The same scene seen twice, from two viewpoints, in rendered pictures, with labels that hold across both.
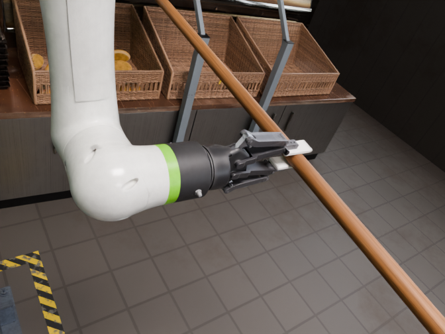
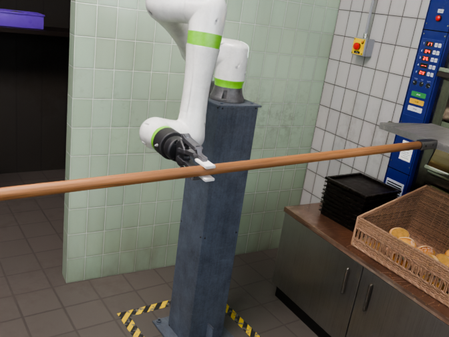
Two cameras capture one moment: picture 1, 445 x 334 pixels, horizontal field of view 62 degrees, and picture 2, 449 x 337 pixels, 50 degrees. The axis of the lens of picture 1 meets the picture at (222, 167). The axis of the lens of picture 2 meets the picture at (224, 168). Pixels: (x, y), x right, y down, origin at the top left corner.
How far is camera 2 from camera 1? 162 cm
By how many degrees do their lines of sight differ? 85
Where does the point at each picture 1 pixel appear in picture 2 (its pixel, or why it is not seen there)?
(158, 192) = (149, 134)
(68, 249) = not seen: outside the picture
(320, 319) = not seen: outside the picture
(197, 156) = (168, 131)
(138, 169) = (152, 122)
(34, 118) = (341, 252)
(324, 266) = not seen: outside the picture
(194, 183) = (157, 138)
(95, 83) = (183, 103)
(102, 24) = (189, 81)
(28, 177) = (323, 305)
